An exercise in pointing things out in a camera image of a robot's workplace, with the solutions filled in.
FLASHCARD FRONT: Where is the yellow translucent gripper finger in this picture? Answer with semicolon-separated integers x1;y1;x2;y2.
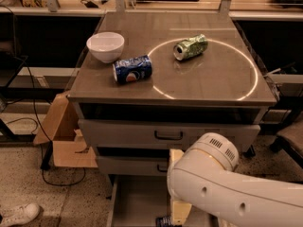
169;148;184;169
170;200;192;225

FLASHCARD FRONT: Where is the blue RXBAR snack bar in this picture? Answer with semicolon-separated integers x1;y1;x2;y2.
155;216;172;227

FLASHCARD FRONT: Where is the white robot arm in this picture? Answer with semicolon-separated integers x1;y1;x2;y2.
167;132;303;227

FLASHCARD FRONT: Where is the grey open bottom drawer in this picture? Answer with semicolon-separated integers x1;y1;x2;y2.
106;175;219;227

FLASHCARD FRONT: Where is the grey middle drawer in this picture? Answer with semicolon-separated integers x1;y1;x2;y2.
97;156;169;176

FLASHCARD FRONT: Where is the grey drawer cabinet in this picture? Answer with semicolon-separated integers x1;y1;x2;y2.
66;10;278;227

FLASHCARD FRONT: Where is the grey top drawer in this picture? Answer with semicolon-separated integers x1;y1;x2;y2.
79;119;260;152

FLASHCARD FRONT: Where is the blue crushed Pepsi can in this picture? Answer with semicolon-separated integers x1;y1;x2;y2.
113;55;152;84

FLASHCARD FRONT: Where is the brown cardboard box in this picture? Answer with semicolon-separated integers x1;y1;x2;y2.
33;92;97;170

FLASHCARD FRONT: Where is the green crushed soda can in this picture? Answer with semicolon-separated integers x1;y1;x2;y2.
173;34;208;61

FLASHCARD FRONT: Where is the black office chair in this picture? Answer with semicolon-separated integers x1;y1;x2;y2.
269;116;303;168

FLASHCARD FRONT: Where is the white ceramic bowl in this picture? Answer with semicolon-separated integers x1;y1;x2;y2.
86;32;125;63

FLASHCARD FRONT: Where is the white sneaker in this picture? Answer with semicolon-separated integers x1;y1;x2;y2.
0;203;40;227

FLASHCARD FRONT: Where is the dark side desk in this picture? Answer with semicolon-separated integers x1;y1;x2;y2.
0;41;33;144

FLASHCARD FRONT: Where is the black floor cable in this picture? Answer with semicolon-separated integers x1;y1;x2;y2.
0;4;87;187

